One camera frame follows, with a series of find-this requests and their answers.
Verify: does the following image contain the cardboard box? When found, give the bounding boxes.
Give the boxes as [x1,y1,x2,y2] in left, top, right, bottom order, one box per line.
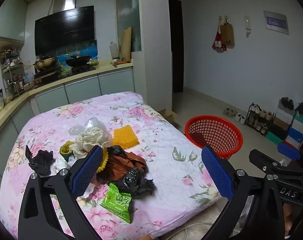
[159,109,179,125]

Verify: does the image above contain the green and yellow foam piece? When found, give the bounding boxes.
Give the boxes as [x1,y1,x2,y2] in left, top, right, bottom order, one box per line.
[60,141,75,162]

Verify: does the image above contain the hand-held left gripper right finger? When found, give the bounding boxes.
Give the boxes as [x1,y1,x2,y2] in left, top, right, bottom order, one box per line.
[201,145,285,240]

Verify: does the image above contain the black metal shoe rack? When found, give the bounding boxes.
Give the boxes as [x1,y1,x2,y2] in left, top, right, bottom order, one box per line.
[244,102,277,134]

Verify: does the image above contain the bronze cooking pot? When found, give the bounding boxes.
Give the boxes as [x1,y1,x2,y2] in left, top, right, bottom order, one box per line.
[33,56,56,70]

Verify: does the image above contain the person's right hand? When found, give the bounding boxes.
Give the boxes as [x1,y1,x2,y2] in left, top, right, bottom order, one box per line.
[283,203,295,238]

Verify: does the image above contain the yellow foam mesh sheet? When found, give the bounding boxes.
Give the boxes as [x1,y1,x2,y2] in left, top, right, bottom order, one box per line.
[112,124,141,148]

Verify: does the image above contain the wooden cutting board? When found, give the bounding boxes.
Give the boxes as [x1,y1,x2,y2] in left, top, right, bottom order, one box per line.
[119,27,132,60]

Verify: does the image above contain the red plastic basket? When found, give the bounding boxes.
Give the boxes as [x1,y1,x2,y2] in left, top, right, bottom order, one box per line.
[185,116,243,160]

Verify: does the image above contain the black plastic bag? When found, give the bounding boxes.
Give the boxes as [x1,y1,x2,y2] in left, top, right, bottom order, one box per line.
[114,167,154,198]

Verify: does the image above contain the dark purple wrapper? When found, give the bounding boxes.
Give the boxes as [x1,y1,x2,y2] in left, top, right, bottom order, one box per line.
[25,145,55,177]

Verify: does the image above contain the frosted glass partition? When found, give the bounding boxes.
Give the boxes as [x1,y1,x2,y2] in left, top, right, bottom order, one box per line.
[116,0,142,53]

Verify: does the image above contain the stack of shoe boxes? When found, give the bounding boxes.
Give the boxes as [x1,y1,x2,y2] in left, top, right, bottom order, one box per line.
[265,99,303,148]

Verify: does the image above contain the clear plastic bag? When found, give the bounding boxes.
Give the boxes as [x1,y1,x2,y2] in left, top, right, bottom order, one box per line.
[69,117,109,137]

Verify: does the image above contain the metal dish rack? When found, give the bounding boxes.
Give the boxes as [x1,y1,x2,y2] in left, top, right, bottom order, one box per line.
[0,49,29,98]

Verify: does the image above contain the green snack packet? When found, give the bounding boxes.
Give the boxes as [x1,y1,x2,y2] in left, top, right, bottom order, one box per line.
[100,182,133,224]

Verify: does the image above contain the black wok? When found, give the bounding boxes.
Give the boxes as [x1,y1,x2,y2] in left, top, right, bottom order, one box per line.
[65,55,92,67]

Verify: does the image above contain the brown wrapper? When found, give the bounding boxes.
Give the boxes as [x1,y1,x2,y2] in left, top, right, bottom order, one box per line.
[96,145,148,183]

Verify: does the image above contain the black range hood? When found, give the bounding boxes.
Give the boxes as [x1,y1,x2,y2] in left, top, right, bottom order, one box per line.
[35,0,95,56]

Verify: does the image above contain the black gas stove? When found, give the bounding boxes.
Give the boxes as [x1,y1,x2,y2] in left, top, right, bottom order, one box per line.
[34,64,97,80]

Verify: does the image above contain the red hanging bag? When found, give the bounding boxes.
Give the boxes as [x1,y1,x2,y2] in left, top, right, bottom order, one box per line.
[212,17,227,52]

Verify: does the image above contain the white cable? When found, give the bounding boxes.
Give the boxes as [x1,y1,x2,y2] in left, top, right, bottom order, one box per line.
[166,222,213,240]

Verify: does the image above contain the grey electrical panel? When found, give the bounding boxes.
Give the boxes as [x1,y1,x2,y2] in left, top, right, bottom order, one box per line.
[263,10,290,35]

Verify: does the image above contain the pink floral blanket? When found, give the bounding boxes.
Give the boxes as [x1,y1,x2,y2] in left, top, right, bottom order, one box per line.
[0,91,222,240]

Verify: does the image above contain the kitchen counter cabinet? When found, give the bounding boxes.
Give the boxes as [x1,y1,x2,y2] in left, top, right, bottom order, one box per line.
[0,61,134,140]

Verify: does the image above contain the orange plate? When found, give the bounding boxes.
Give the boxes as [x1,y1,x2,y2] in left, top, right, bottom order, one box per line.
[111,57,131,65]

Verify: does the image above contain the row of light shoes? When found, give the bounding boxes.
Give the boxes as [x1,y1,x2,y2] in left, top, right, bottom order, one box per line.
[249,104,274,132]

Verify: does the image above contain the pale green wall cabinet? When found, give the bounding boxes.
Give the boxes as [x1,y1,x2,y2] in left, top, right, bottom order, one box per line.
[0,0,28,43]

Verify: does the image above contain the yellow foam fruit net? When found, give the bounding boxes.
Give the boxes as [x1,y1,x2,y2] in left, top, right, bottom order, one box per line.
[96,148,109,173]

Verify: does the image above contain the white intercom phone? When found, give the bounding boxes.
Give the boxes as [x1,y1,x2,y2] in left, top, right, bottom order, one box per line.
[244,16,252,37]

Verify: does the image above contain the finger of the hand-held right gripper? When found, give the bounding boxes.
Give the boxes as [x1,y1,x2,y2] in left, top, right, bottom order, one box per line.
[277,143,303,160]
[249,149,303,180]

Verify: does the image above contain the brown paper bag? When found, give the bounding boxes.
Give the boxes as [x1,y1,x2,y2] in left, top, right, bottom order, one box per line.
[220,17,235,48]

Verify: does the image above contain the white tissue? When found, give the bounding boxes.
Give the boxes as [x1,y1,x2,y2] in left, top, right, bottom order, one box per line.
[76,184,95,200]

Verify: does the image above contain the white paper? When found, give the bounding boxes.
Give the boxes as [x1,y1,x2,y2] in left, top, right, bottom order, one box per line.
[53,156,76,173]

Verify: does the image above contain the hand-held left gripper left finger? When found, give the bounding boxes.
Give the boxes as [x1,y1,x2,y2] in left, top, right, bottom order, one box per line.
[18,145,104,240]

